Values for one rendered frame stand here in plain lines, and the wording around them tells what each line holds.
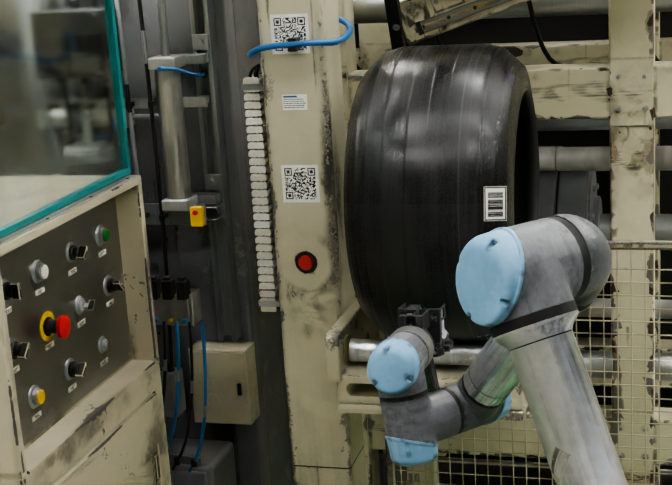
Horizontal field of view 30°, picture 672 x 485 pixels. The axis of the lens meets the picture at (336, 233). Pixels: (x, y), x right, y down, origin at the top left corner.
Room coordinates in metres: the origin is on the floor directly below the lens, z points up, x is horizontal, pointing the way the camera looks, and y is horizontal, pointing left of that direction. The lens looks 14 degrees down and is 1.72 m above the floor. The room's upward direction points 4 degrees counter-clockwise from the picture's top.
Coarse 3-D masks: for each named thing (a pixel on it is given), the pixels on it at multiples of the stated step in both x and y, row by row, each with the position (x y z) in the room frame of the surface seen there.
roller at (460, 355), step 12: (348, 348) 2.30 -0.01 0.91; (360, 348) 2.29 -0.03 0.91; (372, 348) 2.29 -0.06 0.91; (456, 348) 2.24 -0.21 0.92; (468, 348) 2.24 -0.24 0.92; (480, 348) 2.23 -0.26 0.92; (348, 360) 2.31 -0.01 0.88; (360, 360) 2.29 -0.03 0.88; (444, 360) 2.24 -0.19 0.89; (456, 360) 2.24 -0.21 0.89; (468, 360) 2.23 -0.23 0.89
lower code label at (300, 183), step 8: (288, 168) 2.40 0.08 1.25; (296, 168) 2.40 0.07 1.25; (304, 168) 2.39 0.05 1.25; (312, 168) 2.39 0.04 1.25; (288, 176) 2.40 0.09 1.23; (296, 176) 2.40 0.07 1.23; (304, 176) 2.39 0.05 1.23; (312, 176) 2.39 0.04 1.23; (288, 184) 2.40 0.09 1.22; (296, 184) 2.40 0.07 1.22; (304, 184) 2.39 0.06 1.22; (312, 184) 2.39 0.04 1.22; (288, 192) 2.40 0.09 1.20; (296, 192) 2.40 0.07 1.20; (304, 192) 2.39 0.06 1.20; (312, 192) 2.39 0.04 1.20; (288, 200) 2.40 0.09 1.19; (296, 200) 2.40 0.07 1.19; (304, 200) 2.39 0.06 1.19; (312, 200) 2.39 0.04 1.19
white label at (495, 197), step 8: (488, 192) 2.11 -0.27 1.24; (496, 192) 2.11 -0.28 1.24; (504, 192) 2.11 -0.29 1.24; (488, 200) 2.10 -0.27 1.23; (496, 200) 2.11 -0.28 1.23; (504, 200) 2.11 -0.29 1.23; (488, 208) 2.10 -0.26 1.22; (496, 208) 2.10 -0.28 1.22; (504, 208) 2.10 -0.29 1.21; (488, 216) 2.10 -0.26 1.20; (496, 216) 2.10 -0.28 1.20; (504, 216) 2.10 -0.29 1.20
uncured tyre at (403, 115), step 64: (384, 64) 2.33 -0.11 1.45; (448, 64) 2.29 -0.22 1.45; (512, 64) 2.33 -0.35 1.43; (384, 128) 2.20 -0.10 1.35; (448, 128) 2.16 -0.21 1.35; (512, 128) 2.21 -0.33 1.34; (384, 192) 2.15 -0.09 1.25; (448, 192) 2.12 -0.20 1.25; (512, 192) 2.16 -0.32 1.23; (384, 256) 2.15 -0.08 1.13; (448, 256) 2.11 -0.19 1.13; (384, 320) 2.22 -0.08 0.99; (448, 320) 2.18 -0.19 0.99
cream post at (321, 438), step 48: (288, 0) 2.40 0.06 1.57; (336, 0) 2.49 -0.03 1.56; (336, 48) 2.47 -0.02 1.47; (336, 96) 2.45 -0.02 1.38; (288, 144) 2.40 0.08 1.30; (336, 144) 2.43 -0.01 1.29; (336, 192) 2.41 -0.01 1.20; (288, 240) 2.41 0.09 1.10; (336, 240) 2.39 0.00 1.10; (288, 288) 2.41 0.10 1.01; (336, 288) 2.38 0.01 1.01; (288, 336) 2.41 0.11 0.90; (288, 384) 2.41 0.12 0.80; (336, 384) 2.38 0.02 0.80; (336, 432) 2.39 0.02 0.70; (336, 480) 2.39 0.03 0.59
